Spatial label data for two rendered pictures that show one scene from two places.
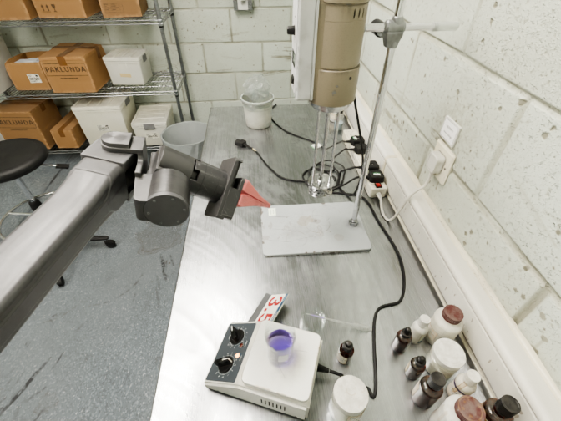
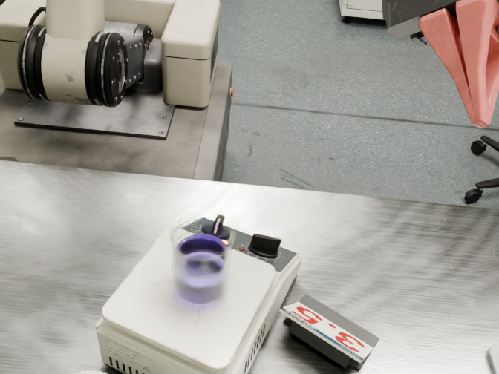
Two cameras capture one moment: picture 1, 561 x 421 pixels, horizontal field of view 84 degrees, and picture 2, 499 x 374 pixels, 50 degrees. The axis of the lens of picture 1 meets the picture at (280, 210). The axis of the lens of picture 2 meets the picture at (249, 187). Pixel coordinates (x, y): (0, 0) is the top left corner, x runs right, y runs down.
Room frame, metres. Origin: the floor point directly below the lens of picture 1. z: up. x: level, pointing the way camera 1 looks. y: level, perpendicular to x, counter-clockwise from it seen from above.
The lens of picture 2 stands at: (0.30, -0.29, 1.23)
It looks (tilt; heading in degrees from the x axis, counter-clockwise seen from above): 42 degrees down; 94
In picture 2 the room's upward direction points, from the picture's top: 6 degrees clockwise
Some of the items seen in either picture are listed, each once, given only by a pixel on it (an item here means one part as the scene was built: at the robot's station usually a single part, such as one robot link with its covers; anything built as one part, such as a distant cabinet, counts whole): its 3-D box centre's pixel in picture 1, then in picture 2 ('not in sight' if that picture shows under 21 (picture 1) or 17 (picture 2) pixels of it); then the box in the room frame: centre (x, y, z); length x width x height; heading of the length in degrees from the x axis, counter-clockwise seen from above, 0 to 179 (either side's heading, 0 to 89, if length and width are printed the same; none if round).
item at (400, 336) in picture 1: (403, 337); not in sight; (0.30, -0.25, 0.79); 0.03 x 0.03 x 0.08
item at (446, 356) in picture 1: (443, 359); not in sight; (0.26, -0.32, 0.78); 0.06 x 0.06 x 0.07
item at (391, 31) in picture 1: (384, 27); not in sight; (0.70, -0.21, 1.26); 0.25 x 0.11 x 0.05; 95
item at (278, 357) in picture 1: (279, 342); (204, 258); (0.25, 0.00, 0.87); 0.06 x 0.05 x 0.08; 40
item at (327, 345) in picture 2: (267, 308); (330, 325); (0.38, 0.03, 0.77); 0.09 x 0.06 x 0.04; 152
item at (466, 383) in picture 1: (464, 385); not in sight; (0.21, -0.33, 0.79); 0.03 x 0.03 x 0.09
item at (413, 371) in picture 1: (416, 365); not in sight; (0.25, -0.26, 0.79); 0.03 x 0.03 x 0.07
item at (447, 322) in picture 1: (445, 325); not in sight; (0.32, -0.34, 0.80); 0.06 x 0.06 x 0.10
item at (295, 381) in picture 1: (282, 357); (193, 292); (0.24, 0.00, 0.83); 0.12 x 0.12 x 0.01; 74
